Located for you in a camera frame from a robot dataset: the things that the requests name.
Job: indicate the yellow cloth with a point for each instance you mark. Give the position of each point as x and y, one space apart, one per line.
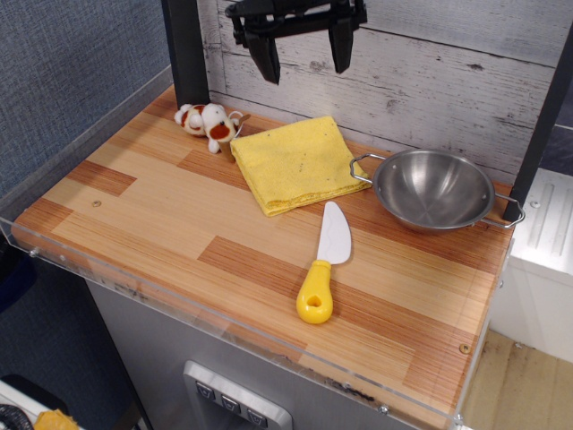
296 165

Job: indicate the white brown stuffed animal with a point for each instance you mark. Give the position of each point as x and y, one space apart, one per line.
213 122

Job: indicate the yellow object bottom left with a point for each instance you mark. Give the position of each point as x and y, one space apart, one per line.
55 420

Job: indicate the yellow handled toy knife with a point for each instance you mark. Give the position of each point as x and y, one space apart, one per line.
314 303

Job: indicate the grey toy fridge cabinet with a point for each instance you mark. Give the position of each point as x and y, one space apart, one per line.
155 346

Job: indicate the stainless steel wok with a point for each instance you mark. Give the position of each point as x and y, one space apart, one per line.
431 191

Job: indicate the clear acrylic guard rail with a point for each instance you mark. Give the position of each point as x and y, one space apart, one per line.
112 189

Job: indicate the black left frame post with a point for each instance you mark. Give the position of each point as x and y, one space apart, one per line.
185 46

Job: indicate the silver dispenser button panel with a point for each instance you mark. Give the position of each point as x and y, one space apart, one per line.
256 411

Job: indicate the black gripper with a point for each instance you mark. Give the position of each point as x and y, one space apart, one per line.
259 23

